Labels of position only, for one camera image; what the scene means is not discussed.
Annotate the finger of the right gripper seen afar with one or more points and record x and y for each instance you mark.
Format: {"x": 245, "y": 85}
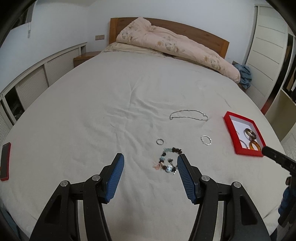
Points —
{"x": 281, "y": 159}

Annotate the white low wall cabinet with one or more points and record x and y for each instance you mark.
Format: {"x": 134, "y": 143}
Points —
{"x": 29, "y": 85}

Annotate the red cased phone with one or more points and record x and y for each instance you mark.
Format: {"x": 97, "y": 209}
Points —
{"x": 5, "y": 159}

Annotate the white bed sheet mattress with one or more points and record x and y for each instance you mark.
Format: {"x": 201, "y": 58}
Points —
{"x": 137, "y": 105}

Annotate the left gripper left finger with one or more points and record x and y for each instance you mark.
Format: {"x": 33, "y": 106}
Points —
{"x": 98, "y": 190}

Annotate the amber orange bangle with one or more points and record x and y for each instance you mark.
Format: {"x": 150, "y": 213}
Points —
{"x": 254, "y": 145}

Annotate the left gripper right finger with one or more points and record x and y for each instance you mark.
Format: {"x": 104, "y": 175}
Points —
{"x": 202, "y": 191}

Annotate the wooden nightstand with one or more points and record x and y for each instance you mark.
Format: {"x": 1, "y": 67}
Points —
{"x": 84, "y": 57}

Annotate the blue crumpled clothes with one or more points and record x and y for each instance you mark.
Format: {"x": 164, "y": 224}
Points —
{"x": 245, "y": 76}

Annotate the wall switch plate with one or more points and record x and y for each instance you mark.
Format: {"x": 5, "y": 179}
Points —
{"x": 99, "y": 37}

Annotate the red jewelry box tray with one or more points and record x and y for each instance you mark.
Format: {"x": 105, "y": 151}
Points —
{"x": 236, "y": 124}

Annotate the wooden headboard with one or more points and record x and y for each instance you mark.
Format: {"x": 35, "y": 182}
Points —
{"x": 213, "y": 42}

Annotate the dark brown bangle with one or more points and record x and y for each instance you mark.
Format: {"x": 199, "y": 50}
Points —
{"x": 250, "y": 135}

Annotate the pink floral duvet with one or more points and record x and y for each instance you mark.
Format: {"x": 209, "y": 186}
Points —
{"x": 142, "y": 33}

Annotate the white wardrobe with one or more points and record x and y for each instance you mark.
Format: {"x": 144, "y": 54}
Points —
{"x": 271, "y": 59}

